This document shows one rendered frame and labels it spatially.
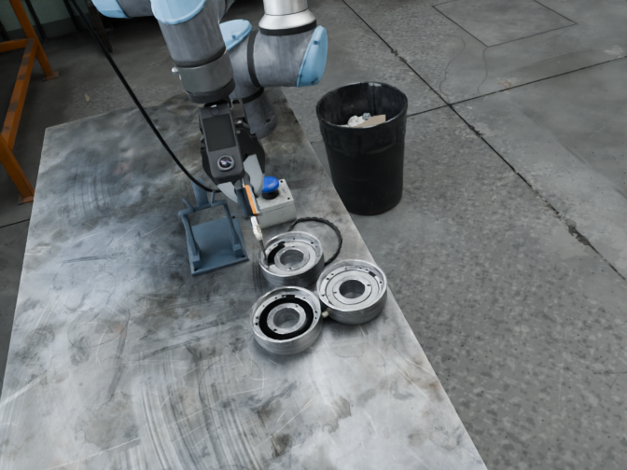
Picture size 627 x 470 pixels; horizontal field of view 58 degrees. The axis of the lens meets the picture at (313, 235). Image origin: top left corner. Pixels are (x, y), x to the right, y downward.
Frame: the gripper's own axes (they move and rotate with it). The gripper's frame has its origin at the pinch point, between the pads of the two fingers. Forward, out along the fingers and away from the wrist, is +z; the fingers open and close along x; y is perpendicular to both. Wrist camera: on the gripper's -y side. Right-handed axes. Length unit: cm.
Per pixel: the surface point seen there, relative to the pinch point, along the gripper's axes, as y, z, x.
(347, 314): -23.2, 7.4, -10.6
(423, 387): -35.6, 10.4, -17.5
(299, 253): -7.3, 8.7, -6.1
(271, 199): 5.9, 6.7, -3.4
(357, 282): -16.8, 8.5, -13.6
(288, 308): -19.0, 7.6, -2.4
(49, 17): 373, 84, 132
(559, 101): 140, 103, -141
